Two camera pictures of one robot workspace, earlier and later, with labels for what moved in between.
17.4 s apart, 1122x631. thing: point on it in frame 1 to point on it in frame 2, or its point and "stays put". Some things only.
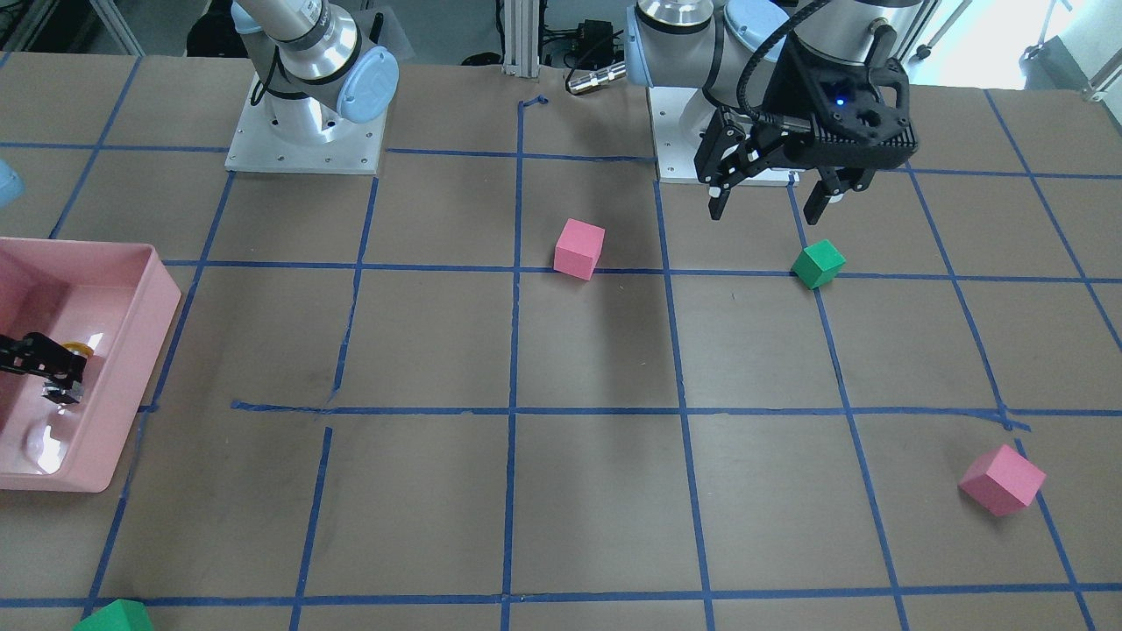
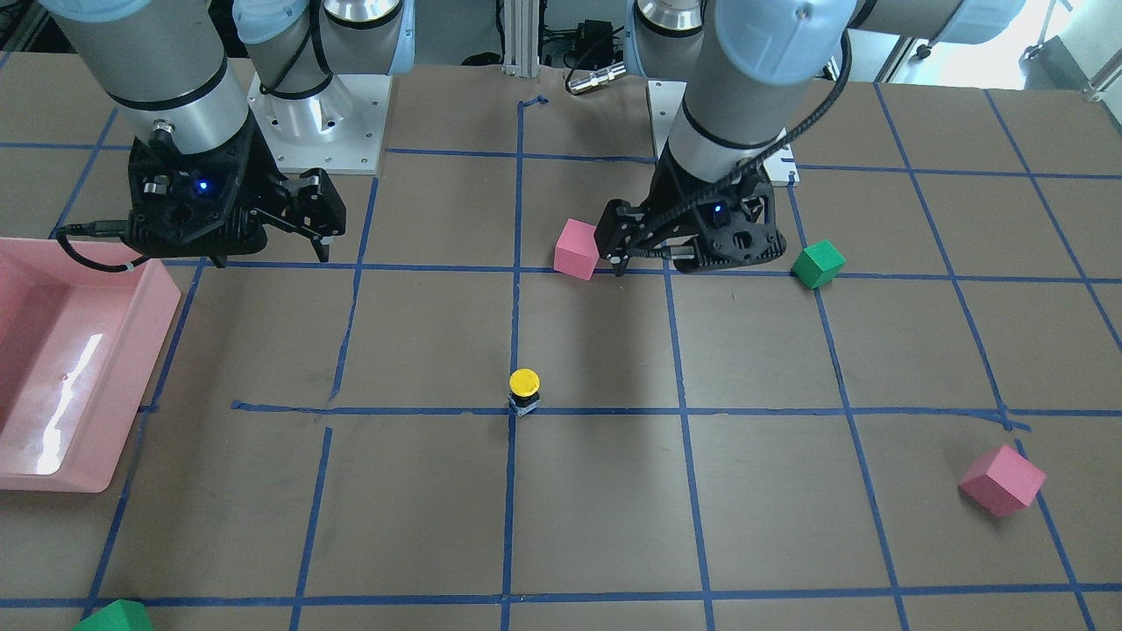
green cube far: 818,265 stays put
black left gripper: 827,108 to 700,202
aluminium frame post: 521,38 stays put
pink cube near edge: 1002,480 stays put
